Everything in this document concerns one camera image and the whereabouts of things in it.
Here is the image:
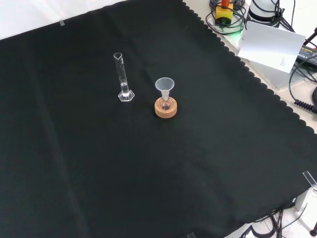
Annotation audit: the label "clear graduated cylinder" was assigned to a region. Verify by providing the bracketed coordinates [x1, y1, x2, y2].
[113, 52, 136, 103]

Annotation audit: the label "round-bottom glass flask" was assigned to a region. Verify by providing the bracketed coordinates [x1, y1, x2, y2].
[159, 92, 173, 111]

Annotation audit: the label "clear plastic funnel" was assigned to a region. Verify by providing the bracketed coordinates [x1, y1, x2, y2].
[155, 77, 176, 99]

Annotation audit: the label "black bench cloth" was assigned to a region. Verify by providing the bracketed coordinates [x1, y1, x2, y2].
[0, 0, 317, 238]

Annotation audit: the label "yellow stop button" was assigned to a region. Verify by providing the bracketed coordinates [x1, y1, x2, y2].
[214, 0, 234, 26]

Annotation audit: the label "black power adapter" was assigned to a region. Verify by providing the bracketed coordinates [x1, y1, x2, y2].
[296, 46, 317, 65]

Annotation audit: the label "black tripod leg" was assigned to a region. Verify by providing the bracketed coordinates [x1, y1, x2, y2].
[303, 26, 317, 46]

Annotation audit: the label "cork ring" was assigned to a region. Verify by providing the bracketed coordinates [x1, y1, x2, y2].
[154, 97, 179, 119]

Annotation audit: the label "black coiled cable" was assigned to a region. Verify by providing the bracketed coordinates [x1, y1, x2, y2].
[293, 99, 317, 112]

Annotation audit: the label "black floor cables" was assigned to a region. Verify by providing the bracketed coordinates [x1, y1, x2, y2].
[239, 208, 317, 238]

